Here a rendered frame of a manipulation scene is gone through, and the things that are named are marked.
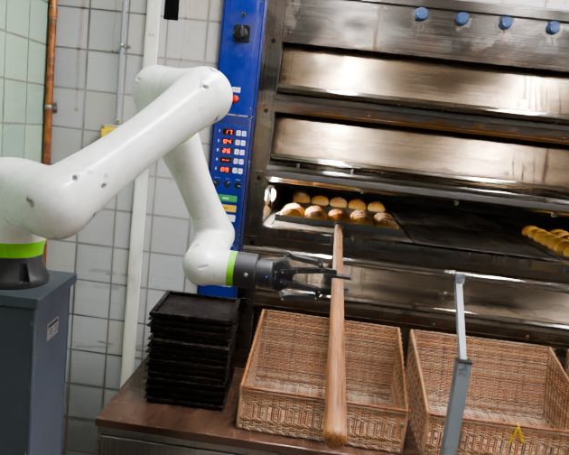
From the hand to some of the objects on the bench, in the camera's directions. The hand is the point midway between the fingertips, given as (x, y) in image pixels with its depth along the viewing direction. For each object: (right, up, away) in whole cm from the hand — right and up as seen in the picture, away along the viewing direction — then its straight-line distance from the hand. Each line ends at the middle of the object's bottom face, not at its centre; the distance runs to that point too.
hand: (336, 283), depth 150 cm
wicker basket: (0, -52, +64) cm, 83 cm away
